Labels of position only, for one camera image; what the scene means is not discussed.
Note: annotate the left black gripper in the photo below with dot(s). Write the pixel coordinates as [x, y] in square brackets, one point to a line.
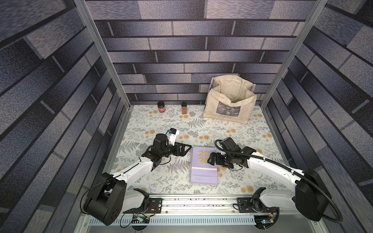
[182, 153]

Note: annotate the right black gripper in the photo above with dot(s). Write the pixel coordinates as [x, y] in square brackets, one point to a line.
[221, 158]

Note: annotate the purple calendar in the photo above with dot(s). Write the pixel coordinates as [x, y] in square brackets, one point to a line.
[201, 171]

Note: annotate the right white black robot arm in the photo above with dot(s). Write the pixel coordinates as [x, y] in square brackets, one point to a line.
[305, 193]

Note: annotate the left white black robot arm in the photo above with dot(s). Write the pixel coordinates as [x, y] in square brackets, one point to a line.
[107, 199]

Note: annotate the floral patterned table mat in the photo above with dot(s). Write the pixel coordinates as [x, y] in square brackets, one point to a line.
[173, 175]

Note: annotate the amber spice bottle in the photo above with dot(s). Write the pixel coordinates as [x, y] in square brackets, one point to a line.
[184, 108]

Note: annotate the dark jar red label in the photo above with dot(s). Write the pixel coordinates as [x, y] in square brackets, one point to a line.
[161, 106]

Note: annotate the beige canvas tote bag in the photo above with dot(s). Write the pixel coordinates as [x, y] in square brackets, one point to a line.
[230, 98]

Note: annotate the left circuit board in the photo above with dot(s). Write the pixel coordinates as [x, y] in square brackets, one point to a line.
[140, 219]

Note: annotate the circuit board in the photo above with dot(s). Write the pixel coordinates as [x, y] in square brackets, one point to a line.
[140, 219]
[263, 222]

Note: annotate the right circuit board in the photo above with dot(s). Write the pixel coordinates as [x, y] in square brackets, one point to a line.
[263, 222]

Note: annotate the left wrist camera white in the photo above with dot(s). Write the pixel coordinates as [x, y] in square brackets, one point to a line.
[173, 134]

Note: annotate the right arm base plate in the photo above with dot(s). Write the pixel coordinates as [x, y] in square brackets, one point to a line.
[247, 205]

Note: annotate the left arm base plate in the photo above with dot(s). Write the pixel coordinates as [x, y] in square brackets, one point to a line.
[154, 205]

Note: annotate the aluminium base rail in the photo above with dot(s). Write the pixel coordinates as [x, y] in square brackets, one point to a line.
[202, 214]

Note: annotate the right aluminium frame post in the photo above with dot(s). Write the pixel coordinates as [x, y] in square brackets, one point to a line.
[313, 16]

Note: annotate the aluminium frame post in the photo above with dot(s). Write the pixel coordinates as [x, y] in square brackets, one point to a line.
[313, 16]
[98, 41]

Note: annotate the left aluminium frame post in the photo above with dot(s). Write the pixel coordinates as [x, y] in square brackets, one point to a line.
[98, 41]

